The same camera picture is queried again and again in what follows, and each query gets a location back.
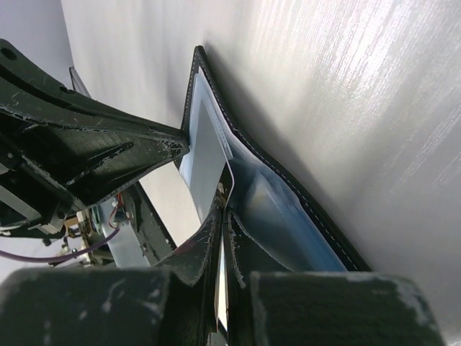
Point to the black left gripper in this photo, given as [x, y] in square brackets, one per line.
[62, 151]

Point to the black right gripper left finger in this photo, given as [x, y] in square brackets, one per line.
[170, 303]

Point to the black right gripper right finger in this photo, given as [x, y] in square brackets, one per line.
[270, 305]

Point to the black leather card holder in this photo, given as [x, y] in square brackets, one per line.
[270, 205]

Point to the grey card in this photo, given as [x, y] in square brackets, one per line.
[210, 184]

